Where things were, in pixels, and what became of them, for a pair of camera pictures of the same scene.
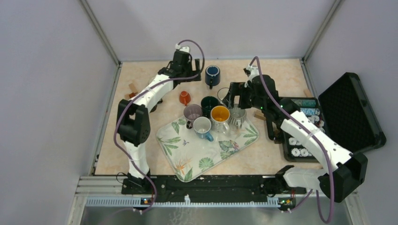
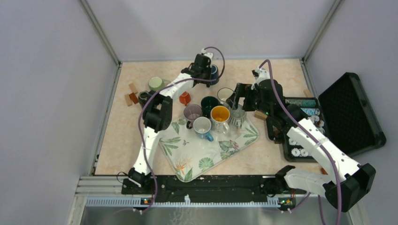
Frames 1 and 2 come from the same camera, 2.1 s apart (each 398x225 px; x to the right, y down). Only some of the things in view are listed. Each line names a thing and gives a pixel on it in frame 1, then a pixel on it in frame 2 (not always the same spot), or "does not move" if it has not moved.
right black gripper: x=236 y=88 does not move
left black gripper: x=197 y=67 to x=208 y=68
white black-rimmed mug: x=222 y=93 does not move
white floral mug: x=219 y=116 does not move
